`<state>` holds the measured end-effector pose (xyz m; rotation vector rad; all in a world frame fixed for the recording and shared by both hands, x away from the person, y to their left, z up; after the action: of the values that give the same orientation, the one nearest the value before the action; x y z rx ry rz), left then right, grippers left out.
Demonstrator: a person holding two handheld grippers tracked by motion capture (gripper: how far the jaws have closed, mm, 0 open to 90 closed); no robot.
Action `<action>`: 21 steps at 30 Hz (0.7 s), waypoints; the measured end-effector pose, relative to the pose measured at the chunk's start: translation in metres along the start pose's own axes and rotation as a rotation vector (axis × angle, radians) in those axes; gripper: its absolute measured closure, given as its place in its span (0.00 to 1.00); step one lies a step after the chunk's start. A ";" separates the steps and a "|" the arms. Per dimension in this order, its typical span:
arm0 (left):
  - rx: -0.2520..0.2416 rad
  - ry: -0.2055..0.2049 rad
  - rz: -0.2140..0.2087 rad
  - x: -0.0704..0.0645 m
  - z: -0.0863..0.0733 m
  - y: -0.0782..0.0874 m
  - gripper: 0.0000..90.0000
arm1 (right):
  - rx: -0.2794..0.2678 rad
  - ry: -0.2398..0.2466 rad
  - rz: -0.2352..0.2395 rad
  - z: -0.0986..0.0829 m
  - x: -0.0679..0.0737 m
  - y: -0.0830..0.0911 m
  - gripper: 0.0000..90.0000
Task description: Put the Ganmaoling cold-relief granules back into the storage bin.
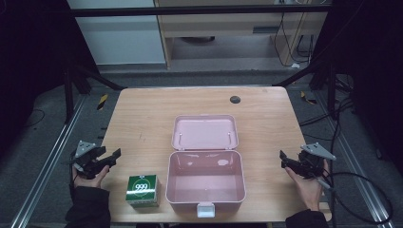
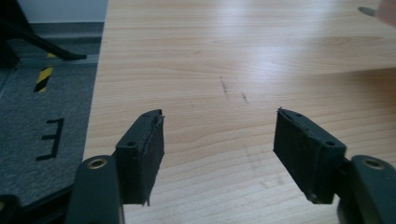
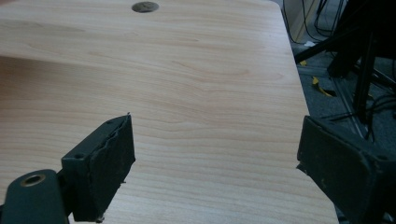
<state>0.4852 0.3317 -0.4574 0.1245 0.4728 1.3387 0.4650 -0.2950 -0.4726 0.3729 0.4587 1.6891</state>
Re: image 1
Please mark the white cabinet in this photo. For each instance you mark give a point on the white cabinet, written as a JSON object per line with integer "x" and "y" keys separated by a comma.
{"x": 120, "y": 38}

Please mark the green medicine box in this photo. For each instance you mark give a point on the green medicine box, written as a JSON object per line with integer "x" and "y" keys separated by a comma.
{"x": 142, "y": 190}

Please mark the dark round table grommet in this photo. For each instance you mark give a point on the dark round table grommet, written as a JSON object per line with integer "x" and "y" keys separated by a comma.
{"x": 235, "y": 99}

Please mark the pink plastic storage box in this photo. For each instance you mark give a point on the pink plastic storage box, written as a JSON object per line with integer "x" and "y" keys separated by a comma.
{"x": 206, "y": 171}

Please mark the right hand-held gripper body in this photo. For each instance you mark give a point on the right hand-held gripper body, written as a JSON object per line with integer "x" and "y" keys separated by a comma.
{"x": 312, "y": 160}

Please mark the light wooden desk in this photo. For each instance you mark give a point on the light wooden desk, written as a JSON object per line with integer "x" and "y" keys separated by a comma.
{"x": 221, "y": 23}

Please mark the dark curtain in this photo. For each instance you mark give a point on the dark curtain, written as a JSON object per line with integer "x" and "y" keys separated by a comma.
{"x": 28, "y": 63}
{"x": 370, "y": 63}

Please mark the yellow black striped tape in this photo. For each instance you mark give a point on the yellow black striped tape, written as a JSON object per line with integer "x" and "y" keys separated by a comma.
{"x": 102, "y": 101}
{"x": 308, "y": 98}

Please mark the black metal stand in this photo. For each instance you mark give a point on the black metal stand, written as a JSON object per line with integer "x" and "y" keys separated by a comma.
{"x": 331, "y": 91}
{"x": 68, "y": 95}

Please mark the white plug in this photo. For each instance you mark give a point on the white plug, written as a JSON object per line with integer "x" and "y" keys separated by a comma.
{"x": 295, "y": 65}

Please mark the person's left hand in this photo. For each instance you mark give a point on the person's left hand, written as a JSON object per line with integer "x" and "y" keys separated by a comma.
{"x": 92, "y": 181}

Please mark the aluminium floor rail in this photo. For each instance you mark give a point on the aluminium floor rail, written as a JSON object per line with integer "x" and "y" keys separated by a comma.
{"x": 358, "y": 171}
{"x": 47, "y": 164}

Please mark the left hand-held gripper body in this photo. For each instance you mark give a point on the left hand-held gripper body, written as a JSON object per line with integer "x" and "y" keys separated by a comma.
{"x": 85, "y": 155}

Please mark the black horizontal frame bar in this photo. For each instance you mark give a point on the black horizontal frame bar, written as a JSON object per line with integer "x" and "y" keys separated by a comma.
{"x": 190, "y": 10}

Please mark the person's right hand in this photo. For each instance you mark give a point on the person's right hand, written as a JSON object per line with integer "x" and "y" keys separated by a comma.
{"x": 305, "y": 190}

